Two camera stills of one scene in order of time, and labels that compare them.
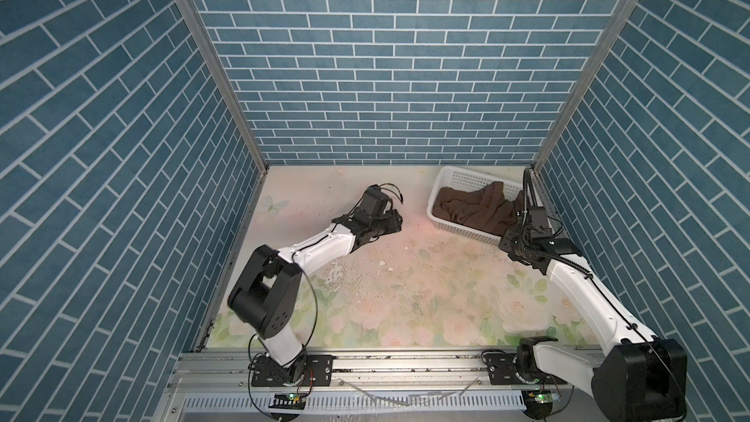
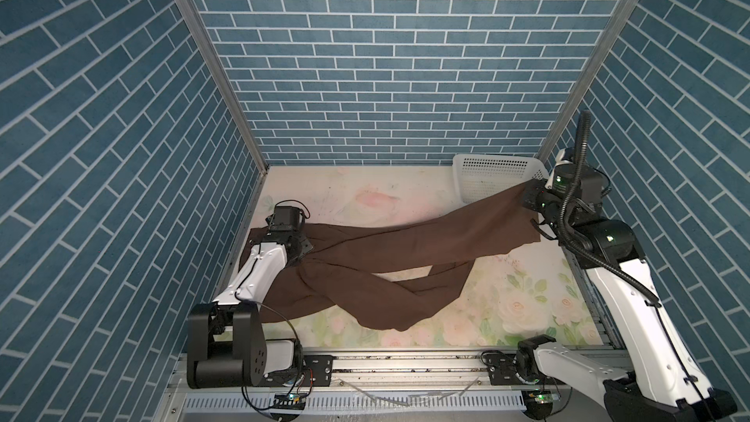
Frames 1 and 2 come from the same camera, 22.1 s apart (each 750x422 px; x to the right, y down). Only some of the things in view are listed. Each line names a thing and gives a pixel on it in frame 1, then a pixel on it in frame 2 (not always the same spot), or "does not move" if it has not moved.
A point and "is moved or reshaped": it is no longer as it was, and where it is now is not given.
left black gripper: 395,223 to 307,246
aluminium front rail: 220,388 does not move
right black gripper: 505,239 to 528,195
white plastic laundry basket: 465,180 to 479,175
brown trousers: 487,208 is moved or reshaped
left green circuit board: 289,400 does not move
